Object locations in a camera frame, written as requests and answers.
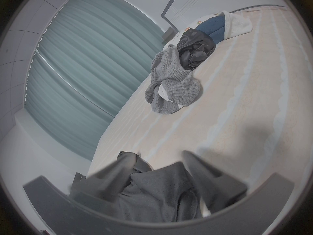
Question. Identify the grey garment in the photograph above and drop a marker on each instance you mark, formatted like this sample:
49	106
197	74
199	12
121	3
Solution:
171	82

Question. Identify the grey bedside table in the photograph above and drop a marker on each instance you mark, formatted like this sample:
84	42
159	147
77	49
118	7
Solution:
168	35

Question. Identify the black garment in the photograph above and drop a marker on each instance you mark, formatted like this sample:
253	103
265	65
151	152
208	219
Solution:
193	48

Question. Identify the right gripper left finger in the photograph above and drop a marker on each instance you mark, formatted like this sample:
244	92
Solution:
110	180

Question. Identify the bed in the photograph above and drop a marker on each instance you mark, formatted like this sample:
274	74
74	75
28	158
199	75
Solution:
244	94

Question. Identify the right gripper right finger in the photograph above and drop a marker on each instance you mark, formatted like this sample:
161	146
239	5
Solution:
210	190

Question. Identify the white printed pillow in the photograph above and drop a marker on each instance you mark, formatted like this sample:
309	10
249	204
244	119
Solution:
190	26

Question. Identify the white garment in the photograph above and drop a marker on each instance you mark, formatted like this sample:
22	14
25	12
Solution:
238	23

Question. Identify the black T-shirt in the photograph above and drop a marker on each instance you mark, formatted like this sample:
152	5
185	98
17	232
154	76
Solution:
156	194

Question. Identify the blue-green curtain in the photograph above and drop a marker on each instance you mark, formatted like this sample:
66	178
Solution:
97	45
61	111

